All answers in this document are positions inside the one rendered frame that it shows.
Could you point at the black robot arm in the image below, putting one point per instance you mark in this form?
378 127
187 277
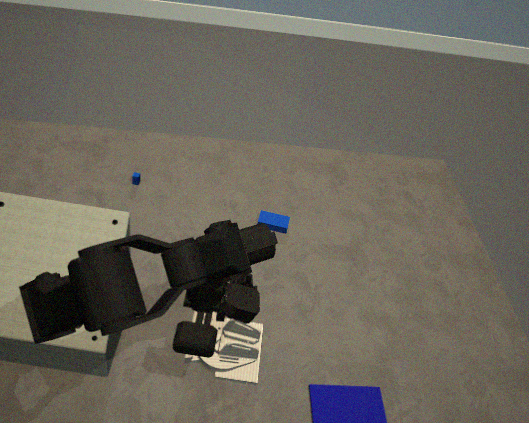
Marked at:
102 291

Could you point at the blue flat plate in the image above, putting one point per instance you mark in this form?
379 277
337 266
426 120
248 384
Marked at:
346 404

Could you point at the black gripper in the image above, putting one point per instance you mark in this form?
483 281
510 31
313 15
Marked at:
197 338

